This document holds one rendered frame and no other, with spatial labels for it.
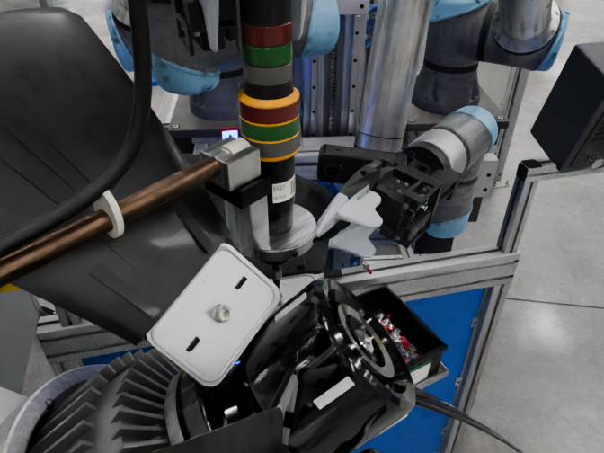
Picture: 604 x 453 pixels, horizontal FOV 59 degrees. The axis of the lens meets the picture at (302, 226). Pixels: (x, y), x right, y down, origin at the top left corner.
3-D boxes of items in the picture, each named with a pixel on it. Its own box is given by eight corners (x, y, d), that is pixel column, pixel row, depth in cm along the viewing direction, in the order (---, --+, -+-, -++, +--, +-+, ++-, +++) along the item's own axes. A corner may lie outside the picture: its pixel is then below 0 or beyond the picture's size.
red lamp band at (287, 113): (270, 131, 36) (269, 114, 35) (226, 112, 38) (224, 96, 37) (312, 110, 38) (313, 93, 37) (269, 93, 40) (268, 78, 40)
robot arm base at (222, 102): (193, 93, 124) (188, 50, 118) (258, 92, 125) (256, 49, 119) (186, 121, 112) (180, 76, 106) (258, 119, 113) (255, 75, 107)
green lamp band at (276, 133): (270, 148, 36) (270, 132, 36) (227, 128, 39) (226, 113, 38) (312, 127, 39) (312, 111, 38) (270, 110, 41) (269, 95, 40)
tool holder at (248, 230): (257, 288, 39) (249, 175, 34) (196, 249, 43) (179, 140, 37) (333, 234, 45) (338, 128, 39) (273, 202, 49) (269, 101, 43)
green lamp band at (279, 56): (268, 71, 34) (267, 51, 33) (232, 58, 36) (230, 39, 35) (303, 57, 36) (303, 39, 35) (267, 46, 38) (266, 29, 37)
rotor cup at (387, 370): (323, 536, 42) (457, 450, 39) (184, 493, 34) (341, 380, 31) (284, 386, 53) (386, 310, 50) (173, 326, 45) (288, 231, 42)
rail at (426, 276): (48, 364, 93) (35, 333, 89) (52, 347, 97) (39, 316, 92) (511, 283, 110) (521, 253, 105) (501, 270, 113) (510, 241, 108)
